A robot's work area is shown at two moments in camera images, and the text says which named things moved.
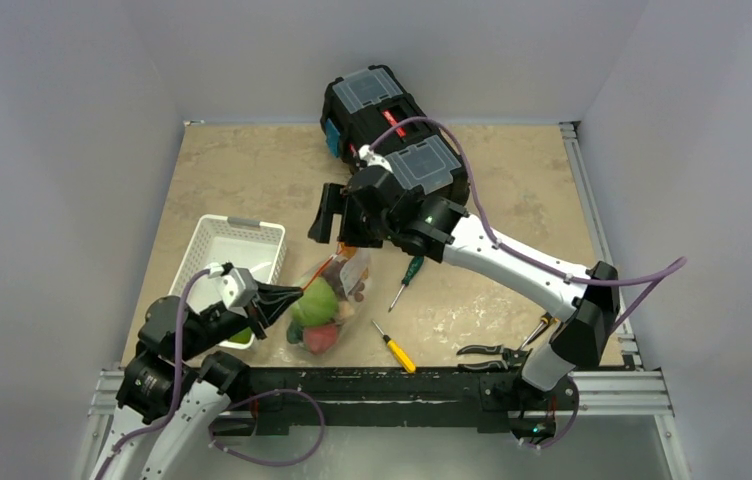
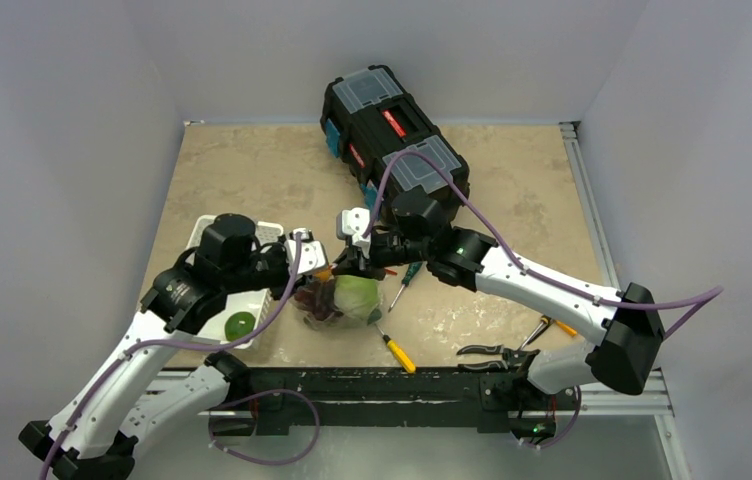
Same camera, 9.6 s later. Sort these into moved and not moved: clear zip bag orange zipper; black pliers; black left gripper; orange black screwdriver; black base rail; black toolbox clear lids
Moved: clear zip bag orange zipper; black left gripper
Not moved: black pliers; black toolbox clear lids; orange black screwdriver; black base rail
